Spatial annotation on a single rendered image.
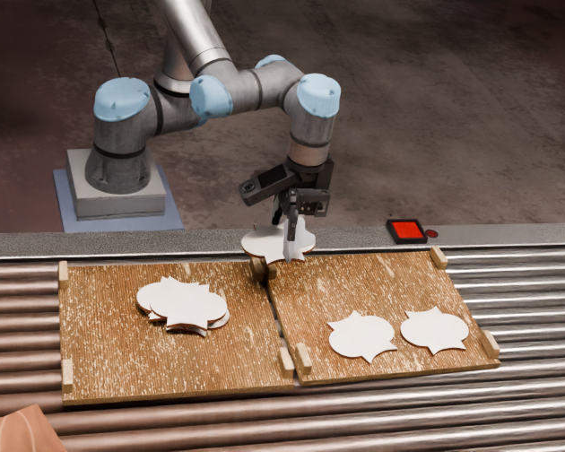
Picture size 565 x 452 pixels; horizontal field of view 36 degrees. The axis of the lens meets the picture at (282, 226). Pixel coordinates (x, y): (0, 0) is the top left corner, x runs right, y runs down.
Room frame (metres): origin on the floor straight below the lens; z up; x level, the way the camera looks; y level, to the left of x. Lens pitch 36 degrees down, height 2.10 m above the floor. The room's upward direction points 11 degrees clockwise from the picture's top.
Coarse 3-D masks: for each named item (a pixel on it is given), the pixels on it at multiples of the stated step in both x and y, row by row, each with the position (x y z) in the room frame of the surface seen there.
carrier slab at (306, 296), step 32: (320, 256) 1.49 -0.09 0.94; (352, 256) 1.51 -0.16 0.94; (384, 256) 1.53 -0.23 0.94; (416, 256) 1.55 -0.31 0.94; (288, 288) 1.36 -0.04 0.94; (320, 288) 1.38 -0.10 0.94; (352, 288) 1.40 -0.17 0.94; (384, 288) 1.42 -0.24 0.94; (416, 288) 1.44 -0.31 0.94; (448, 288) 1.46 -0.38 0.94; (288, 320) 1.27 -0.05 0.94; (320, 320) 1.28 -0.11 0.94; (320, 352) 1.19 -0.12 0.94; (416, 352) 1.24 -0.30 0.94; (448, 352) 1.26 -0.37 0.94; (480, 352) 1.28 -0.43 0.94; (320, 384) 1.13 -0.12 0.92
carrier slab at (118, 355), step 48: (96, 288) 1.26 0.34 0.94; (240, 288) 1.34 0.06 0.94; (96, 336) 1.13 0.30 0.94; (144, 336) 1.15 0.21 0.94; (192, 336) 1.17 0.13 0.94; (240, 336) 1.20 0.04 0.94; (96, 384) 1.02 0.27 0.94; (144, 384) 1.04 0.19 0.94; (192, 384) 1.06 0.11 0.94; (240, 384) 1.08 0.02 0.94; (288, 384) 1.10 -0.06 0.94
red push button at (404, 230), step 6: (396, 222) 1.68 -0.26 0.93; (402, 222) 1.68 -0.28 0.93; (408, 222) 1.69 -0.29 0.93; (414, 222) 1.69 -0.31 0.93; (396, 228) 1.66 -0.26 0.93; (402, 228) 1.66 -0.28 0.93; (408, 228) 1.66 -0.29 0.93; (414, 228) 1.67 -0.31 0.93; (402, 234) 1.64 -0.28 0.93; (408, 234) 1.64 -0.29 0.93; (414, 234) 1.64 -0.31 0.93; (420, 234) 1.65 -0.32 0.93
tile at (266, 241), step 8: (256, 224) 1.40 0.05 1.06; (280, 224) 1.41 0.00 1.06; (248, 232) 1.37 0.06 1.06; (256, 232) 1.37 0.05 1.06; (264, 232) 1.37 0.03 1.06; (272, 232) 1.38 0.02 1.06; (280, 232) 1.38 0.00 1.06; (248, 240) 1.34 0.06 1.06; (256, 240) 1.35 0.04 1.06; (264, 240) 1.35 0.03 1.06; (272, 240) 1.35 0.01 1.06; (280, 240) 1.35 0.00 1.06; (248, 248) 1.32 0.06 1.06; (256, 248) 1.32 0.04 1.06; (264, 248) 1.32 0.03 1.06; (272, 248) 1.33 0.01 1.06; (280, 248) 1.33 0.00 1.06; (304, 248) 1.34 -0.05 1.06; (312, 248) 1.35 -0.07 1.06; (256, 256) 1.30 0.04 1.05; (264, 256) 1.30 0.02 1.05; (272, 256) 1.30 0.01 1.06; (280, 256) 1.31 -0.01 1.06; (296, 256) 1.31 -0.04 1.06; (272, 264) 1.29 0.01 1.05
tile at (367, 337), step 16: (352, 320) 1.29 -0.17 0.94; (368, 320) 1.30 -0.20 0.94; (384, 320) 1.31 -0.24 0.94; (336, 336) 1.24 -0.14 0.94; (352, 336) 1.25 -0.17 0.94; (368, 336) 1.25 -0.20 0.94; (384, 336) 1.26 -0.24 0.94; (336, 352) 1.20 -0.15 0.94; (352, 352) 1.20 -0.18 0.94; (368, 352) 1.21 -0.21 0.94; (384, 352) 1.23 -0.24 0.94
